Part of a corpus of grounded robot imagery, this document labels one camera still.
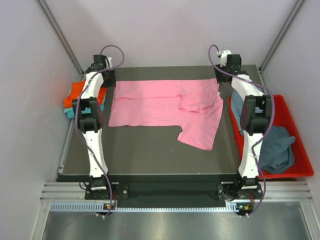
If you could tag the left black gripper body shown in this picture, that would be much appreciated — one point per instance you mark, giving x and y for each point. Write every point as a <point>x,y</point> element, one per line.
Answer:
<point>109,81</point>

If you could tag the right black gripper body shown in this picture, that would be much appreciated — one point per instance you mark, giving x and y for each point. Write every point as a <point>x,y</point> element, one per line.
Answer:
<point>220,75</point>

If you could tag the pink t shirt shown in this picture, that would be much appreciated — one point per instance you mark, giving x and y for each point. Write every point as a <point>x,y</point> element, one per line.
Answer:
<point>194,105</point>

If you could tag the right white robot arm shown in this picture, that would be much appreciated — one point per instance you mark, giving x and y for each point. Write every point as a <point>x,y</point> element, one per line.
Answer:
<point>255,119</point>

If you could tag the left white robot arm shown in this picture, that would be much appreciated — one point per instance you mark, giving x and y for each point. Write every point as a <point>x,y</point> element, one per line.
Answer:
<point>89,122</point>

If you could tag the grey-blue t shirt upper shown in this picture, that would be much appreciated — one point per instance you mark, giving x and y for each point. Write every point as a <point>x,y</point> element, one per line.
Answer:
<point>236,106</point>

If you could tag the grey-blue t shirt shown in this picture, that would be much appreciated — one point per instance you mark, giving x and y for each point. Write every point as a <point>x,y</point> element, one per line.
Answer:
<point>276,154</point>
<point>236,106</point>

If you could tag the folded orange t shirt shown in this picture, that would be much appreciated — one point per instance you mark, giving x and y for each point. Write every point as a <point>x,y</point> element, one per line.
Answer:
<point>76,89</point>

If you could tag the folded teal t shirt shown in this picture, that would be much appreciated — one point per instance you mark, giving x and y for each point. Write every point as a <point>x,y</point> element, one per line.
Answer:
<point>71,115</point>

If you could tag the red plastic bin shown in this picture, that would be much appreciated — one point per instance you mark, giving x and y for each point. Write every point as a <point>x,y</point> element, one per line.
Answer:
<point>302,166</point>

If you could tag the grey-blue t shirt lower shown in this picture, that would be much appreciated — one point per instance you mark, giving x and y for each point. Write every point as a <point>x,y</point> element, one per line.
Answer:
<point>276,154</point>

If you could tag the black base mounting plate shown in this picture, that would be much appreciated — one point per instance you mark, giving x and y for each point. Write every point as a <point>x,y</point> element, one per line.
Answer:
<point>166,190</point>

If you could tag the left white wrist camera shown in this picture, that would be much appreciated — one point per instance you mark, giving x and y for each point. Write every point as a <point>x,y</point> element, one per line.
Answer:
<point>109,62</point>

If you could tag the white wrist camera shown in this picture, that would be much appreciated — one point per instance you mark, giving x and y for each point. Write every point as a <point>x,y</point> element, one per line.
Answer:
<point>109,62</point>
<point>223,56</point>

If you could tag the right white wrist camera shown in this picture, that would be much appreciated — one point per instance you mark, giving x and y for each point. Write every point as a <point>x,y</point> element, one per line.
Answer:
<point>223,56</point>

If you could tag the left aluminium frame post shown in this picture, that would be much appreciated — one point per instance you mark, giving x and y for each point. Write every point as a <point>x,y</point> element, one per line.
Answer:
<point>44,7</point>

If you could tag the aluminium frame post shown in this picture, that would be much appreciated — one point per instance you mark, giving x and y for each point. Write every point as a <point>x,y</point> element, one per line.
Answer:
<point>44,7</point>
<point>297,7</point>

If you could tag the right aluminium frame post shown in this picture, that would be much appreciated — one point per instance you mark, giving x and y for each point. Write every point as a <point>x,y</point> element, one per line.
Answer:
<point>297,7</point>

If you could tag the front aluminium frame rail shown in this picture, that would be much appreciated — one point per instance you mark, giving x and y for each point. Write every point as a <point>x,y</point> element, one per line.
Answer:
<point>276,191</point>

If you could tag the grey slotted cable duct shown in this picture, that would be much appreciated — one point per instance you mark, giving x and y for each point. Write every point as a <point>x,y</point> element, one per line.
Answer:
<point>101,207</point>

